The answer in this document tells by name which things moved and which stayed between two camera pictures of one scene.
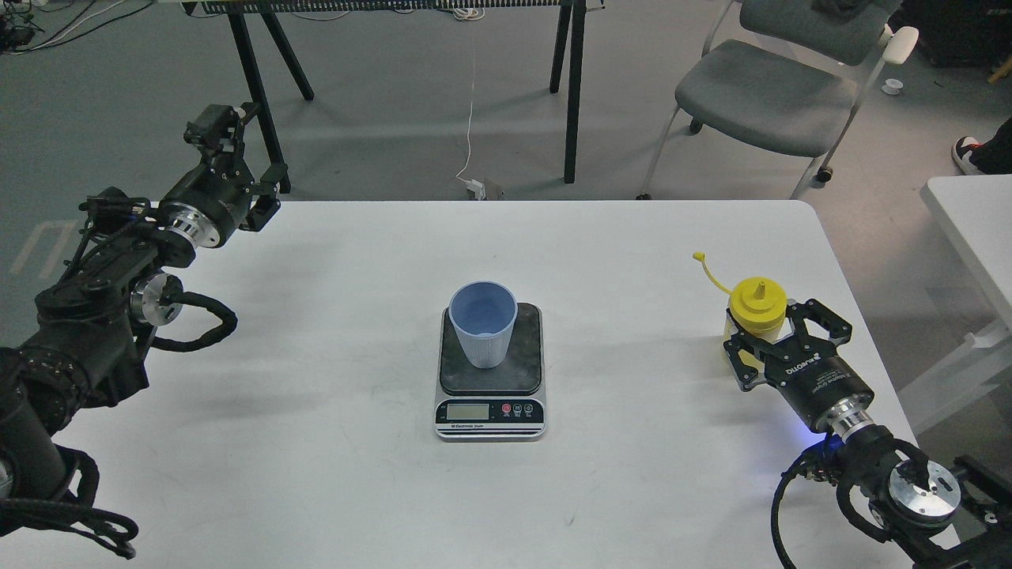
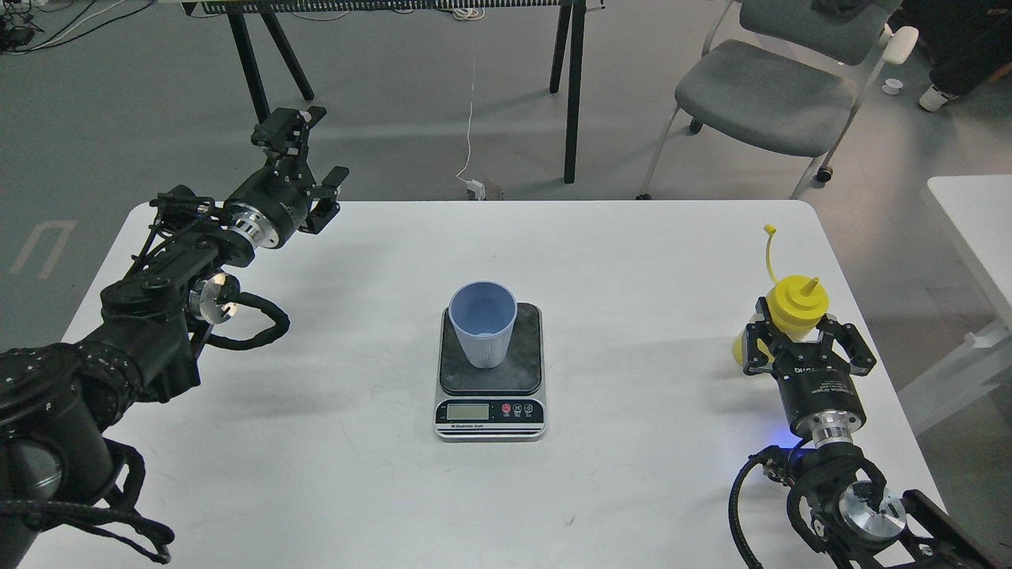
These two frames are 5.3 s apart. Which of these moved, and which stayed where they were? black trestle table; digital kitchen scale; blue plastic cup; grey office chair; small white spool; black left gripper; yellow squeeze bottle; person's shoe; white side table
Moved: yellow squeeze bottle; black left gripper; person's shoe
Stayed: blue plastic cup; digital kitchen scale; white side table; grey office chair; small white spool; black trestle table
